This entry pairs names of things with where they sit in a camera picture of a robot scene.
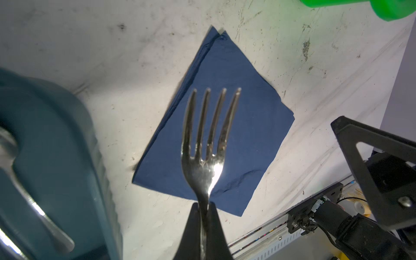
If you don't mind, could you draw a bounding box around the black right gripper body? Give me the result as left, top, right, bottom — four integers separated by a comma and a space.
331, 116, 416, 230

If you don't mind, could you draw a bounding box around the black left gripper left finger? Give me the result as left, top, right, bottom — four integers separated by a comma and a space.
173, 203, 201, 260

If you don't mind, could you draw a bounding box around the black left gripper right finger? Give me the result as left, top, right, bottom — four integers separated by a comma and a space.
206, 202, 234, 260

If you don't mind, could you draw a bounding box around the silver metal fork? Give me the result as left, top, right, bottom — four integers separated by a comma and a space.
180, 87, 242, 225

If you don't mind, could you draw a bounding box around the dark blue paper napkin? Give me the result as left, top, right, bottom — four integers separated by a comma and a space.
132, 25, 296, 217

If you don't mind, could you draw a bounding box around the teal plastic utensil tray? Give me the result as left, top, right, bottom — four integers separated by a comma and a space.
1, 69, 123, 260

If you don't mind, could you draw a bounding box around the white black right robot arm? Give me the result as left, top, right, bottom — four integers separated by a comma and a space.
313, 116, 416, 260

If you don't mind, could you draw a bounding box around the green perforated plastic basket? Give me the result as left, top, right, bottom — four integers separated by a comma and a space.
298, 0, 416, 22

